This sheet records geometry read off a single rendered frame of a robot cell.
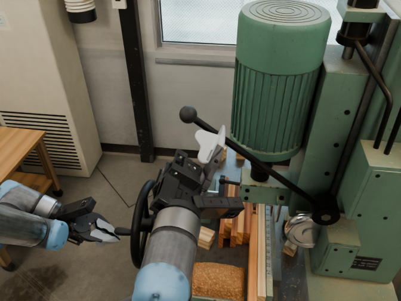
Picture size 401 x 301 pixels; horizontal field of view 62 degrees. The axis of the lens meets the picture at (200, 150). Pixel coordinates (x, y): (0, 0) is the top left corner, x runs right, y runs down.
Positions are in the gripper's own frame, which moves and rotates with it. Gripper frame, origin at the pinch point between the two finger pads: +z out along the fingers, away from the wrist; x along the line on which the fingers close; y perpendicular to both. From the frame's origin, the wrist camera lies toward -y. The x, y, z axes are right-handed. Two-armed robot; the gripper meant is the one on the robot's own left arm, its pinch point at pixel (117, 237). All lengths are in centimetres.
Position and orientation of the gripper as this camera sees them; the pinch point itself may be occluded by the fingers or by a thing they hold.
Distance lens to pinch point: 107.2
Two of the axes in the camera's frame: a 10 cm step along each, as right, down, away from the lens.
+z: 8.6, 4.7, 2.2
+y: -4.9, 6.0, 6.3
